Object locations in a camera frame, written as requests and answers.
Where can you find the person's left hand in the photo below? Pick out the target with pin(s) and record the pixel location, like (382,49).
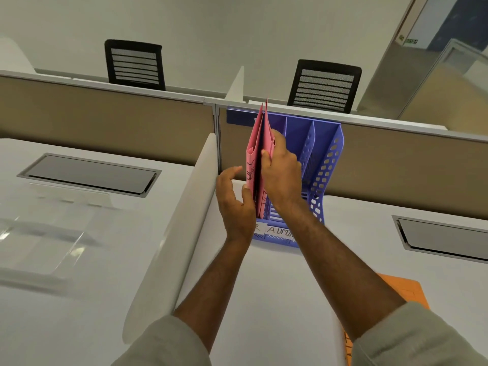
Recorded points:
(233,213)

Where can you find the beige desk partition panel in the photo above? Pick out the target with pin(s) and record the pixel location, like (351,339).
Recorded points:
(400,167)
(103,118)

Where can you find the clear acrylic stand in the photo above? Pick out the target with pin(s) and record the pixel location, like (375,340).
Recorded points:
(45,232)

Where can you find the pink paper folder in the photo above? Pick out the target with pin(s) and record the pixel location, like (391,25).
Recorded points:
(268,137)
(251,163)

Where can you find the door with metal frame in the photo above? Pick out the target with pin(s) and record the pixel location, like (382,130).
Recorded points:
(442,18)

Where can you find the person's right thumb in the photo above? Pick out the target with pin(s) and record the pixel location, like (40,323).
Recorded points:
(265,159)

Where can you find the blue plastic file rack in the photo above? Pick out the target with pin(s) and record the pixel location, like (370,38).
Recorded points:
(324,156)

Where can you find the person's right hand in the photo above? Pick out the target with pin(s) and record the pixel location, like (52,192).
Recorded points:
(284,179)

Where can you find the person's left forearm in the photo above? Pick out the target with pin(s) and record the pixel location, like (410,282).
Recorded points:
(213,293)

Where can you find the white curved desk divider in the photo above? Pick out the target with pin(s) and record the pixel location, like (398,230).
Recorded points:
(175,240)
(15,57)
(235,85)

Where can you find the person's right forearm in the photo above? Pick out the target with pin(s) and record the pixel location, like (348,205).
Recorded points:
(335,270)

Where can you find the white paper label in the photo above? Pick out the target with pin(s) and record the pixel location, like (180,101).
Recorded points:
(260,227)
(280,231)

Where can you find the person's left thumb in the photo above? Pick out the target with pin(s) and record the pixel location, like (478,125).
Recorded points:
(247,194)

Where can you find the black mesh office chair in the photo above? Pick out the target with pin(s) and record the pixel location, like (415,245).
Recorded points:
(135,64)
(324,87)

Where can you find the orange paper folder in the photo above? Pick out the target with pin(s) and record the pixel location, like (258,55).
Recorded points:
(410,291)

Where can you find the glass partition panel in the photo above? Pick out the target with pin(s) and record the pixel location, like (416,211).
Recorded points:
(450,91)

